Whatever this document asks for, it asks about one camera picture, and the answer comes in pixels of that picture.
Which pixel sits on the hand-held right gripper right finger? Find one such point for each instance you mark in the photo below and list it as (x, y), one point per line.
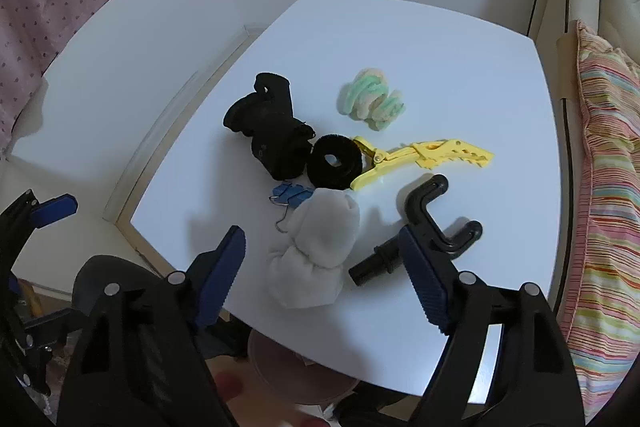
(425, 277)

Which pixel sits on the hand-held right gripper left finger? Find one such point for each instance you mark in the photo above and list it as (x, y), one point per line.
(222, 277)

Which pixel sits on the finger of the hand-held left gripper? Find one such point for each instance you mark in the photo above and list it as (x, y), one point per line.
(35, 337)
(52, 209)

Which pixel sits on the black plastic hook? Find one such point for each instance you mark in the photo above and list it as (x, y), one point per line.
(372, 264)

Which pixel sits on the white sock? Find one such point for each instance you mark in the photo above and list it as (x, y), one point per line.
(320, 237)

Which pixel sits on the blue binder clip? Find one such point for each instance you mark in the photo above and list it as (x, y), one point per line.
(295, 194)

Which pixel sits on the pink trash bin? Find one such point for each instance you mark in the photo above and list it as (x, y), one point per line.
(290, 367)

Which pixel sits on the yellow plastic clip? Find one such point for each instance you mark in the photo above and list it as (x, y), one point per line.
(435, 154)

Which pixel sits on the black hair scrunchie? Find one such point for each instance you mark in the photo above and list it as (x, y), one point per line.
(350, 167)

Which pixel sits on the black sock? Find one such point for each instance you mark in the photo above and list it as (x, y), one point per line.
(270, 127)

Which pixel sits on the striped pastel blanket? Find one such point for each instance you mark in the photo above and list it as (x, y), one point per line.
(605, 207)

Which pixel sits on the white nightstand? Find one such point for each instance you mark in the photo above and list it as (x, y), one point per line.
(450, 72)

